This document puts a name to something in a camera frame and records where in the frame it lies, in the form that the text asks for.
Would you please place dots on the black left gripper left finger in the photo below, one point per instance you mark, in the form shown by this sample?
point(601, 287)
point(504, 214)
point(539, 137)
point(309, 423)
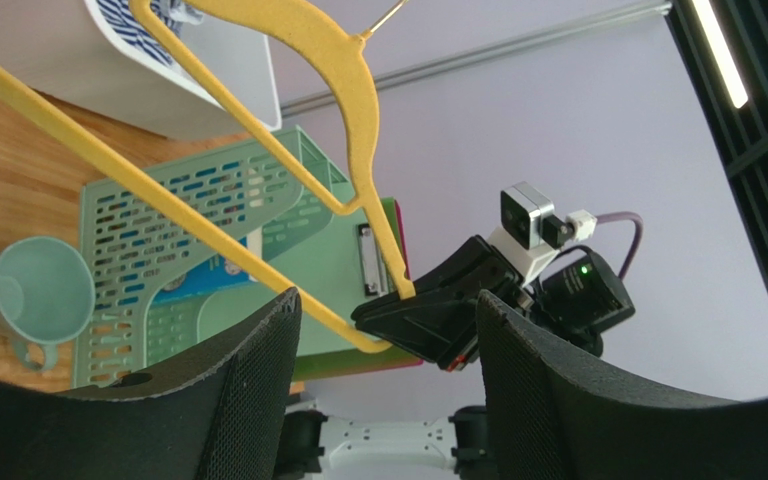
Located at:
point(213, 411)

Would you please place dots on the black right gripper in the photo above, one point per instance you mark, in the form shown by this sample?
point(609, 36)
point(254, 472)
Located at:
point(441, 330)

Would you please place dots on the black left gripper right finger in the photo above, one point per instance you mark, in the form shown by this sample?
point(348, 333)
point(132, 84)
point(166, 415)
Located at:
point(562, 413)

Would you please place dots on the yellow velvet hanger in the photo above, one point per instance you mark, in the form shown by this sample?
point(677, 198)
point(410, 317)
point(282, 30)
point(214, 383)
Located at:
point(336, 55)

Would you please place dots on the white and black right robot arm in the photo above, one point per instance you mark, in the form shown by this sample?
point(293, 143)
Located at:
point(577, 304)

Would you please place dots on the light green cutting board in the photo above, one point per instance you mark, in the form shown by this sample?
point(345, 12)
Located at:
point(327, 266)

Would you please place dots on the blue white small box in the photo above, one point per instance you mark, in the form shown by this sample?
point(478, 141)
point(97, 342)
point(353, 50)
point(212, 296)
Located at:
point(210, 276)

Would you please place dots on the green plastic dish rack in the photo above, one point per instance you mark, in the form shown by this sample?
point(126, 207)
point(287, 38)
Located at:
point(133, 250)

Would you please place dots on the teal plastic cup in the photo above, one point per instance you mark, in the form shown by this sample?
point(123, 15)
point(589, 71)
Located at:
point(47, 298)

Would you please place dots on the white plastic tub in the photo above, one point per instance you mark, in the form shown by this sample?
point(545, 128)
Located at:
point(124, 73)

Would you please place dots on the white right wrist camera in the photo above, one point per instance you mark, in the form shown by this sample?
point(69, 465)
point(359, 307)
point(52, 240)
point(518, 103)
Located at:
point(531, 235)

